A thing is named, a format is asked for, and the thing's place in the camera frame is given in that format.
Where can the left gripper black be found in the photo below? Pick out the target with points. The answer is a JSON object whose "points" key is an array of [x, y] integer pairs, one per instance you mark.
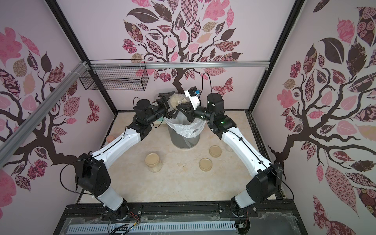
{"points": [[171, 113]]}

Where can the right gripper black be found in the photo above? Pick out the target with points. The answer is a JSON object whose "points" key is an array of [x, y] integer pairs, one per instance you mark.
{"points": [[189, 110]]}

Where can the glass jar tan lid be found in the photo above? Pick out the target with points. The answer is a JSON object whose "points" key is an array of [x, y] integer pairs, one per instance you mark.
{"points": [[153, 162], [176, 100]]}

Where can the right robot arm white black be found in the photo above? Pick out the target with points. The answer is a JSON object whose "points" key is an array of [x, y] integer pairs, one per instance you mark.
{"points": [[266, 177]]}

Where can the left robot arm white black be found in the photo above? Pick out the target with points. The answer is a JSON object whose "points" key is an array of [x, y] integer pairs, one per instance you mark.
{"points": [[91, 170]]}

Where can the mint green toaster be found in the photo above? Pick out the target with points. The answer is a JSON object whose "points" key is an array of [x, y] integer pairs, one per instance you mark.
{"points": [[159, 120]]}

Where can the white trash bag liner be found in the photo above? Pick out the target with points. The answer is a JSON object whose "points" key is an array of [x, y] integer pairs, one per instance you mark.
{"points": [[188, 130]]}

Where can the grey trash bin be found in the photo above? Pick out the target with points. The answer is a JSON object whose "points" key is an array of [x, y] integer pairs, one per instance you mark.
{"points": [[183, 142]]}

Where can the small jar pink lid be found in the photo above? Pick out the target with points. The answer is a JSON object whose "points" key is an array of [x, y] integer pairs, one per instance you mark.
{"points": [[110, 138]]}

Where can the aluminium rail back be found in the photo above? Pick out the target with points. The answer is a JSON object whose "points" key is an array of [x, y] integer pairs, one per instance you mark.
{"points": [[182, 65]]}

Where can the aluminium rail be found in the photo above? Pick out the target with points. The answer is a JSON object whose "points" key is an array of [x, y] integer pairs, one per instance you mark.
{"points": [[182, 65], [13, 143]]}

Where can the black wire basket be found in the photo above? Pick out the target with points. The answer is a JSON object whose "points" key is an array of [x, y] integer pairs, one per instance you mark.
{"points": [[116, 75]]}

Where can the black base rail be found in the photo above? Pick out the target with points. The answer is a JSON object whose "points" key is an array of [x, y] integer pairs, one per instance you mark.
{"points": [[272, 217]]}

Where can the white slotted cable duct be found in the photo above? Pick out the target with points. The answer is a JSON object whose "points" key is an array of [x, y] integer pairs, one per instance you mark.
{"points": [[144, 228]]}

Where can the aluminium rail left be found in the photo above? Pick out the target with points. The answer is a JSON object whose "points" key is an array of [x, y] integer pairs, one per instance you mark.
{"points": [[13, 143]]}

